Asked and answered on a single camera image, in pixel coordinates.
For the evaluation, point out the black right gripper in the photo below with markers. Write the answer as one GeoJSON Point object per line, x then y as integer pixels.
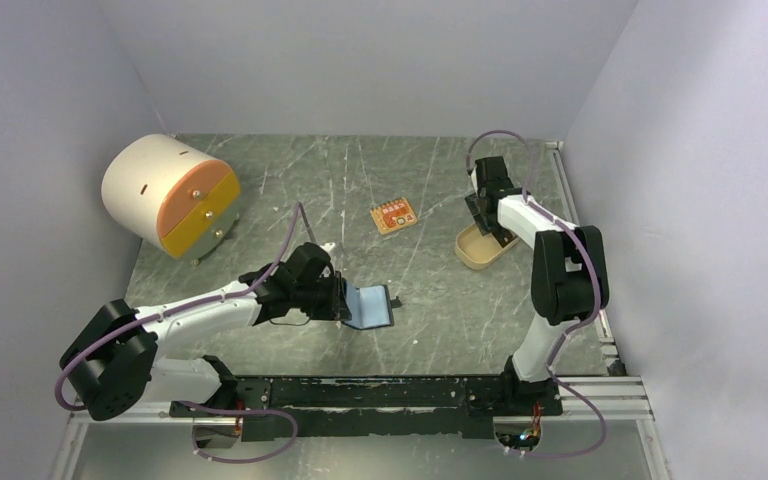
{"type": "Point", "coordinates": [485, 225]}

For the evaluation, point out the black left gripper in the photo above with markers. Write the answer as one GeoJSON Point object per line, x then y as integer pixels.
{"type": "Point", "coordinates": [335, 308]}

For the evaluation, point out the black leather card holder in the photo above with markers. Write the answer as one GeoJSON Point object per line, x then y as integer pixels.
{"type": "Point", "coordinates": [369, 308]}

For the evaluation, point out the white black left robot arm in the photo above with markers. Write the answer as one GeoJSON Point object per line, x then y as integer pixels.
{"type": "Point", "coordinates": [121, 357]}

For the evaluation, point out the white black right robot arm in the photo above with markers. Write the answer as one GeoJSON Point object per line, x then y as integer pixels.
{"type": "Point", "coordinates": [569, 285]}

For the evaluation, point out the beige oval tray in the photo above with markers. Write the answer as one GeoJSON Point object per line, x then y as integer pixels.
{"type": "Point", "coordinates": [478, 251]}

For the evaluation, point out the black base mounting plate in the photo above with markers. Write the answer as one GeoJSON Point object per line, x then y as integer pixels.
{"type": "Point", "coordinates": [332, 406]}

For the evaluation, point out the round cabinet with coloured drawers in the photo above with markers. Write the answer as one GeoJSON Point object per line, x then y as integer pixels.
{"type": "Point", "coordinates": [173, 196]}

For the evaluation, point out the aluminium frame rail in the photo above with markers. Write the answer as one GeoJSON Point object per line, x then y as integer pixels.
{"type": "Point", "coordinates": [117, 361]}

